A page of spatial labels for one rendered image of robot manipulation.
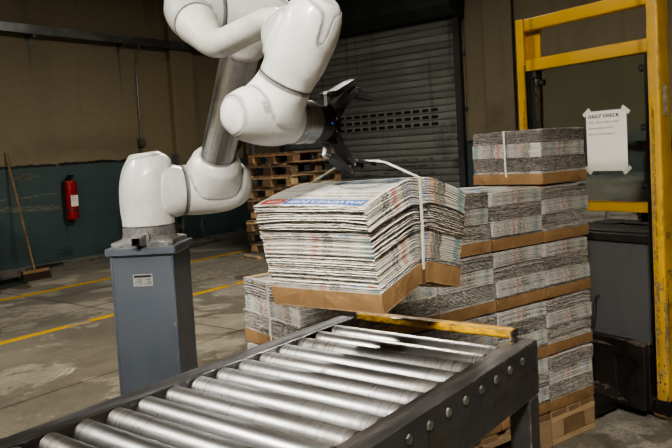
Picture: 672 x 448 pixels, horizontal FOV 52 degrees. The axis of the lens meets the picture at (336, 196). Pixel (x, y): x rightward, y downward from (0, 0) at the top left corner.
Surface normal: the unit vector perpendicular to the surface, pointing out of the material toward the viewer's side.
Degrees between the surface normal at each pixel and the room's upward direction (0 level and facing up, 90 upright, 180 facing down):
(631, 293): 90
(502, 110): 90
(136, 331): 90
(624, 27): 90
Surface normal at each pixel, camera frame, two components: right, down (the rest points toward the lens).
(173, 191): 0.51, 0.06
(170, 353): -0.04, 0.07
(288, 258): -0.57, 0.31
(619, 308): -0.82, 0.08
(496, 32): -0.61, 0.08
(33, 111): 0.79, -0.01
